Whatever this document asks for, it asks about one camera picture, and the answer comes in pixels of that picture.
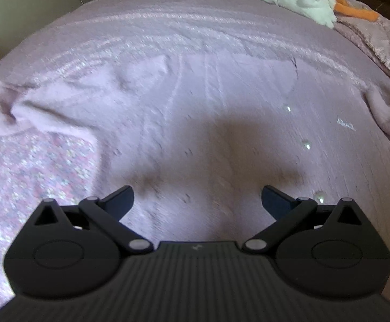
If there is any pink knitted cardigan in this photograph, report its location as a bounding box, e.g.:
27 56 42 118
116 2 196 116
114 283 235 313
0 55 390 291

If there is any pink floral sheet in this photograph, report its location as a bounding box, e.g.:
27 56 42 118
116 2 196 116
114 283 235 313
0 131 96 306

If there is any pink quilted blanket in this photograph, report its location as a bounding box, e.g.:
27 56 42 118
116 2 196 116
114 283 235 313
338 16 390 71

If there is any pink bedspread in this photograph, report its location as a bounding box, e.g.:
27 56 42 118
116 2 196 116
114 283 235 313
0 0 390 313

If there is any white plush toy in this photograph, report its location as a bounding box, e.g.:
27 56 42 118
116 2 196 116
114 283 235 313
261 0 337 28

